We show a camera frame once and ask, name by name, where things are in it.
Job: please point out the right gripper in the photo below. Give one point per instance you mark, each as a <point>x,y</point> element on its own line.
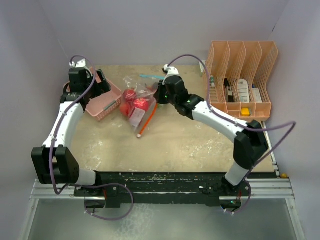
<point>158,95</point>

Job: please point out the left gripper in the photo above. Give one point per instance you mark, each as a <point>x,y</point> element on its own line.
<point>103,87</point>

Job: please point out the pink perforated plastic basket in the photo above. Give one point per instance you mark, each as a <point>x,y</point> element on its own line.
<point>100,106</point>

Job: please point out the orange zip bag with apples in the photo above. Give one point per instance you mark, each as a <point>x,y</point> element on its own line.
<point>138,105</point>

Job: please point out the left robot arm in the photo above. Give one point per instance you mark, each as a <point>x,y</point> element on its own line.
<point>53,161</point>

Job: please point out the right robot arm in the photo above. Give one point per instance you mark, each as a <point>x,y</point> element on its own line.
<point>249,141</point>

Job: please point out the blue zip bag small fruits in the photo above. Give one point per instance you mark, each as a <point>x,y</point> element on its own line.
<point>142,83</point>

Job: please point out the white box behind organizer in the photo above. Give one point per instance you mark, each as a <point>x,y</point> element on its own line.
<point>201,66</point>

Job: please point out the small green capped bottle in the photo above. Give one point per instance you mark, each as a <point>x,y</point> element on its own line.
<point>212,81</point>

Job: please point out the black item in organizer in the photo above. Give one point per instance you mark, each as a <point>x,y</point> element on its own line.
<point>228,91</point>

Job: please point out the orange desk file organizer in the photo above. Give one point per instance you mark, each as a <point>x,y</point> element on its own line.
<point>234,60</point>

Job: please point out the white bottle in organizer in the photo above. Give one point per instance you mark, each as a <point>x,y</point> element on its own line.
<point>243,91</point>

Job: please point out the yellow object in organizer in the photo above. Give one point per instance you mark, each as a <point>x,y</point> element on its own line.
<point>245,112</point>

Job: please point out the white box in organizer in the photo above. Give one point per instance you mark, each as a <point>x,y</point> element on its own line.
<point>256,95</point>

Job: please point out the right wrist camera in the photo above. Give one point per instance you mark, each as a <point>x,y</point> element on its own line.
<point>169,71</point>

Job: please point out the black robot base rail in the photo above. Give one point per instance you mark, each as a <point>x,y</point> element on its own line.
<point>205,188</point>

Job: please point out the aluminium frame rail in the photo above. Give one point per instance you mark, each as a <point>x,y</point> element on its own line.
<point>263,186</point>

